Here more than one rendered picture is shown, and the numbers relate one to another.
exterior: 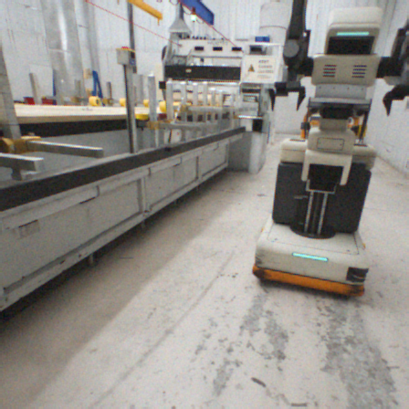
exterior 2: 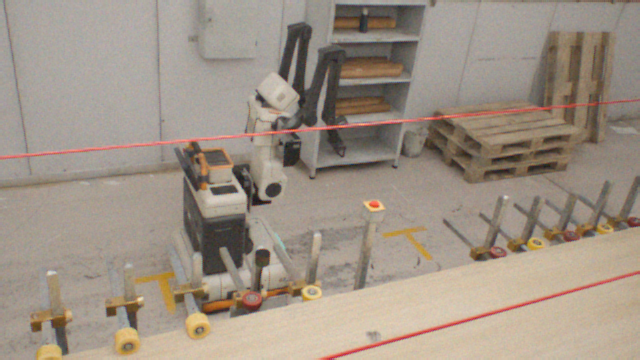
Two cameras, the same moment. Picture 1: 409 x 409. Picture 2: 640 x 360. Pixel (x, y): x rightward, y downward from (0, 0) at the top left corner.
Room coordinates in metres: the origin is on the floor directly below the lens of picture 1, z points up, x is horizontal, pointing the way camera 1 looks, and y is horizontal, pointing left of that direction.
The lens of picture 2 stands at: (3.37, 1.96, 2.48)
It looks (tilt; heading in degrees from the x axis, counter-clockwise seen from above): 29 degrees down; 228
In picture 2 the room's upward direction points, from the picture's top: 7 degrees clockwise
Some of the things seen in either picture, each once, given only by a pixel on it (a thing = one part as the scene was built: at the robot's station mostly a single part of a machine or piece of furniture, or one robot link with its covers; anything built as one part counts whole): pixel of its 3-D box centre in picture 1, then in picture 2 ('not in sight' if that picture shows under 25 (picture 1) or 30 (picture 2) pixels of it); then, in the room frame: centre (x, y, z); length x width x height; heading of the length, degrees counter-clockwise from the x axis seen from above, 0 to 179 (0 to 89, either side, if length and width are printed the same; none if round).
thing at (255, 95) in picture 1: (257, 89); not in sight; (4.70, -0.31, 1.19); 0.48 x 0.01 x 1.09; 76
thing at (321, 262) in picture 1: (309, 246); (230, 260); (1.79, -0.54, 0.16); 0.67 x 0.64 x 0.25; 165
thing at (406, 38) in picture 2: not in sight; (356, 84); (0.00, -1.45, 0.78); 0.90 x 0.45 x 1.55; 166
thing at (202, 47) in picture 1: (216, 105); not in sight; (5.23, 0.29, 0.95); 1.65 x 0.70 x 1.90; 76
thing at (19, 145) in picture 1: (20, 144); (483, 252); (1.10, 0.75, 0.82); 0.14 x 0.06 x 0.05; 166
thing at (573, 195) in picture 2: not in sight; (561, 228); (0.59, 0.88, 0.87); 0.04 x 0.04 x 0.48; 76
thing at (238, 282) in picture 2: (189, 124); (236, 279); (2.30, 0.32, 0.84); 0.43 x 0.03 x 0.04; 76
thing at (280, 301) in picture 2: (172, 137); (258, 308); (2.26, 0.44, 0.75); 0.26 x 0.01 x 0.10; 166
